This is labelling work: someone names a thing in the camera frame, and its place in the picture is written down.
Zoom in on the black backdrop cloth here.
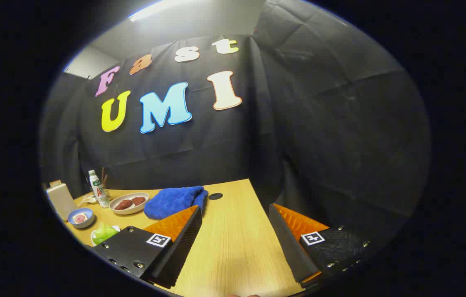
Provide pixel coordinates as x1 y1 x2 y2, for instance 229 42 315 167
39 0 431 248

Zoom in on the white square plate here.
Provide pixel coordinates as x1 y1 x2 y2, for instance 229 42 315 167
90 225 121 247

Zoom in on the blue round plate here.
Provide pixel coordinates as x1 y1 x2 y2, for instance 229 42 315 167
68 207 95 229

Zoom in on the cream toaster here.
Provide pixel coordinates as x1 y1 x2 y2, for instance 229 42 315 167
46 183 78 222

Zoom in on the green lettuce leaf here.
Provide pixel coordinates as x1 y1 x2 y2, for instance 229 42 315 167
92 222 120 246

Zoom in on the blue towel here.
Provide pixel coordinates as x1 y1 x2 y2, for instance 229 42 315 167
144 186 209 220

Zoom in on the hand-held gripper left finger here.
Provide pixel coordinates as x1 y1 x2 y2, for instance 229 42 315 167
88 205 203 289

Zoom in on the beige round plate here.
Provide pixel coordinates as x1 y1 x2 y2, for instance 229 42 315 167
109 192 150 215

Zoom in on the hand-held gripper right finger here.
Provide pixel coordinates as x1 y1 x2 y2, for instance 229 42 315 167
268 203 376 289

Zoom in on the white bottle with green cap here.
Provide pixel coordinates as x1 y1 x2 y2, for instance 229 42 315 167
88 170 110 208

